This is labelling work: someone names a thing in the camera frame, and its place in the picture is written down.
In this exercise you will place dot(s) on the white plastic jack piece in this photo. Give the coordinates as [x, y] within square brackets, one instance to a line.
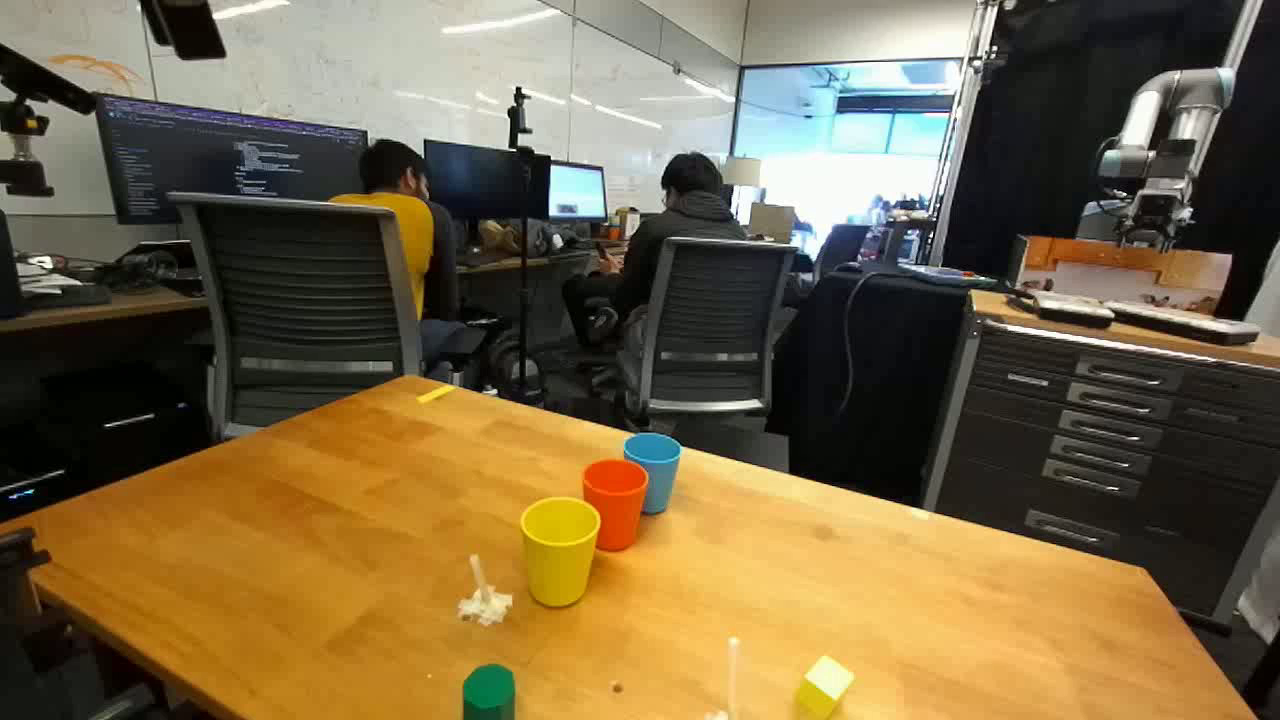
[485, 606]

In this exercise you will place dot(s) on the green cylinder block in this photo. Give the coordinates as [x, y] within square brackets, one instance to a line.
[488, 698]

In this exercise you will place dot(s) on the orange plastic cup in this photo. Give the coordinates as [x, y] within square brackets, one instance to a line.
[619, 513]

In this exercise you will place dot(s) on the small lit computer monitor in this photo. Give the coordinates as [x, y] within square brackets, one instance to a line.
[576, 189]

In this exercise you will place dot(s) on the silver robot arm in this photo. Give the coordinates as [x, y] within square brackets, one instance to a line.
[1162, 122]

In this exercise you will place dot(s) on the person in yellow shirt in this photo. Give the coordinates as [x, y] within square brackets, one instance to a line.
[410, 224]

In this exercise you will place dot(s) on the black tripod stand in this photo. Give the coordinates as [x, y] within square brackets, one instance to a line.
[525, 334]

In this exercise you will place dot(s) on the black draped table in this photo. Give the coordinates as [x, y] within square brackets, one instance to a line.
[867, 375]

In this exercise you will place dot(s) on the yellow plastic cup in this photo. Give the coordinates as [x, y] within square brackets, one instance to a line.
[560, 562]

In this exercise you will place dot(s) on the large dark computer monitor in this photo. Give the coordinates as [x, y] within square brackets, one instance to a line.
[203, 152]

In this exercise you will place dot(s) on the black camera on mount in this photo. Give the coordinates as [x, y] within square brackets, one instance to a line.
[24, 95]

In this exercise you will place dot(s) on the grey drawer cabinet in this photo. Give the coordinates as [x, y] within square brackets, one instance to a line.
[1104, 441]

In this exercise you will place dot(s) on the yellow cube block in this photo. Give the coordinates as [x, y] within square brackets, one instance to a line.
[826, 687]

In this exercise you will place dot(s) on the grey mesh office chair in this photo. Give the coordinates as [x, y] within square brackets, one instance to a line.
[301, 302]
[704, 324]

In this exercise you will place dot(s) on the silver metal pole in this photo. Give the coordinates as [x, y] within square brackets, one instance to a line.
[963, 122]

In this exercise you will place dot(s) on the person in black jacket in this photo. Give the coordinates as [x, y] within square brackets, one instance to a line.
[683, 223]

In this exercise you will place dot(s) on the black keyboard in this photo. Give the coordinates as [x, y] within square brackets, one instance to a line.
[1187, 323]
[1067, 310]

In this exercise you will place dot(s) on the wooden office desk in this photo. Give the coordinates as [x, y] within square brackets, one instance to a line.
[95, 315]

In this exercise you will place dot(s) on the black table clamp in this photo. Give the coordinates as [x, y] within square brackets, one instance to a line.
[33, 626]

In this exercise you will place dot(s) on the blue plastic cup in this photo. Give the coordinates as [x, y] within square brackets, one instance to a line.
[660, 472]

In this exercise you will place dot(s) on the bright window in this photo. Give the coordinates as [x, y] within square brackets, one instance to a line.
[840, 134]

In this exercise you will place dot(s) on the black curtain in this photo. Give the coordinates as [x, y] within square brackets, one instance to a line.
[1052, 134]

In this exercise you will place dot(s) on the yellow tape strip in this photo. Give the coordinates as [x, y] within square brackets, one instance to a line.
[438, 393]

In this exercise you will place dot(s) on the orange cardboard box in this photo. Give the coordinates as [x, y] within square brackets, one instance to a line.
[1120, 270]

